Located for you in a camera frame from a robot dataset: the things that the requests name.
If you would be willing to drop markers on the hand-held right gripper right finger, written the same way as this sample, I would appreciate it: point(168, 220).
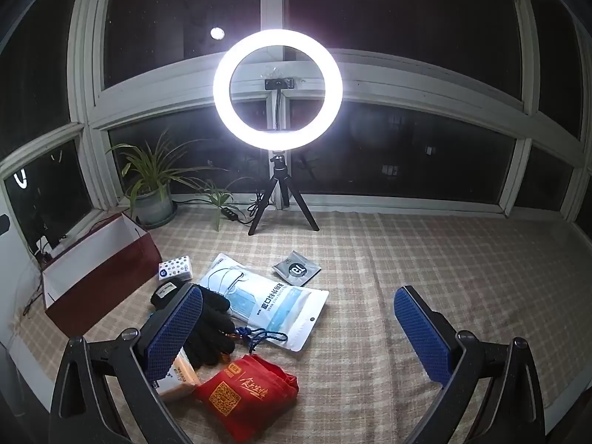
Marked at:
point(418, 333)

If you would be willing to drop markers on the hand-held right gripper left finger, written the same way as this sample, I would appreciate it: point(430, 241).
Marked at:
point(178, 323)

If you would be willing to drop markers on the black knit gloves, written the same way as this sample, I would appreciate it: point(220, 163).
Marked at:
point(212, 314)

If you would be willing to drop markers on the dotted tissue pack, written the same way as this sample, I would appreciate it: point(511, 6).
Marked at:
point(175, 269)

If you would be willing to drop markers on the orange tissue pack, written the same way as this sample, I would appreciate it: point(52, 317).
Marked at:
point(180, 379)

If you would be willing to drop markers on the red cardboard box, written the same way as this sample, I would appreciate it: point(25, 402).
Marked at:
point(106, 286)

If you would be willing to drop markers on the blue face mask package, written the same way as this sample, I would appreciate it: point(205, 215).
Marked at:
point(277, 305)

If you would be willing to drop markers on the grey striped sachet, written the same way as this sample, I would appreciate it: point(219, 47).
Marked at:
point(296, 269)

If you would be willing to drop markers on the beige checkered blanket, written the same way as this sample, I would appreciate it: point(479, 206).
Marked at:
point(370, 263)

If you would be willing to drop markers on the potted spider plant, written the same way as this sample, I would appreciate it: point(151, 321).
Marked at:
point(155, 208)

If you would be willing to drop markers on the black tripod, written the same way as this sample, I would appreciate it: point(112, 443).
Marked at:
point(277, 180)

